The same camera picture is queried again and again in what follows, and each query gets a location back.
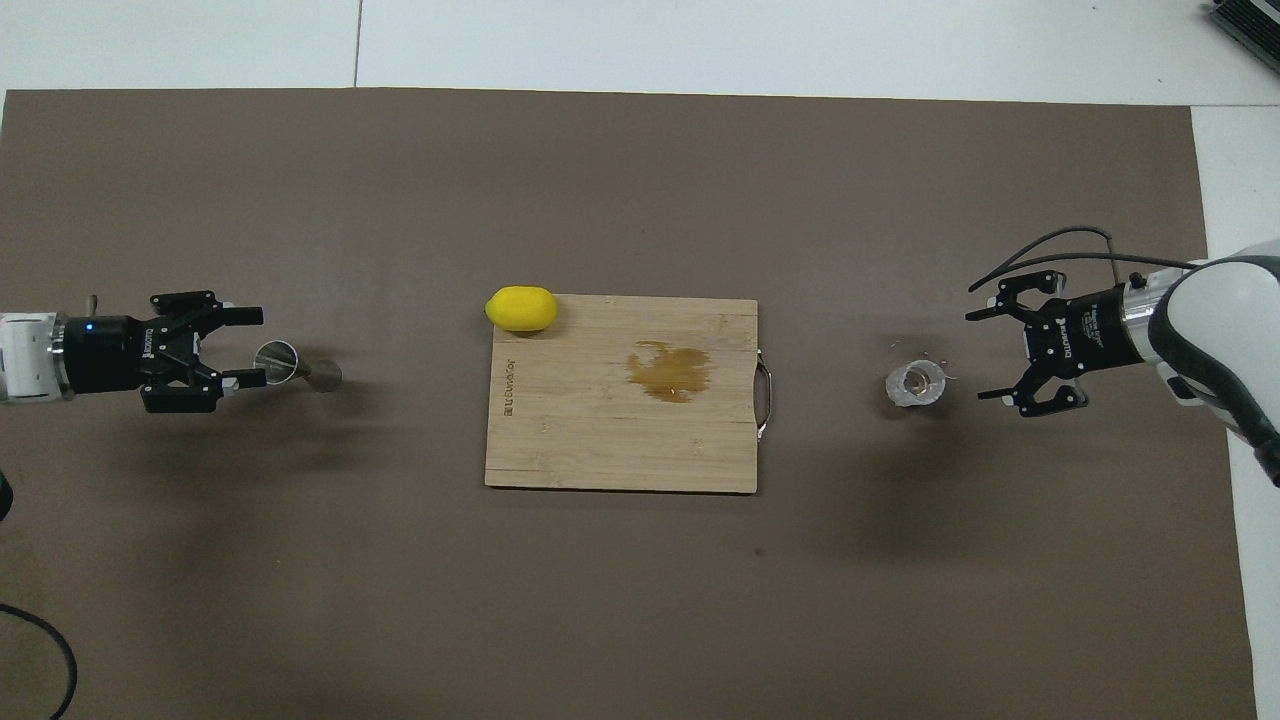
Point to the clear glass cup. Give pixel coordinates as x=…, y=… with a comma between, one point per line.
x=915, y=385

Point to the yellow lemon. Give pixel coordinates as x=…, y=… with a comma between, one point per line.
x=521, y=308

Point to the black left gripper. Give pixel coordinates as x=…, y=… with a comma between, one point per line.
x=100, y=355

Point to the dark ribbed device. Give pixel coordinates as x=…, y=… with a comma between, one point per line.
x=1250, y=25

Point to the bamboo cutting board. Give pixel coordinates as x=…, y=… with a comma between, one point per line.
x=600, y=430

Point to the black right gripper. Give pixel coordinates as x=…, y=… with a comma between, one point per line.
x=1085, y=330

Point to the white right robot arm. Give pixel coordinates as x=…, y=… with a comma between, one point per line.
x=1220, y=320

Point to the brown table mat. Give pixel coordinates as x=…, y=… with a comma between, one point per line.
x=640, y=600

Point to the metal cocktail jigger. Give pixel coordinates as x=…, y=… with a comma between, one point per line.
x=300, y=372

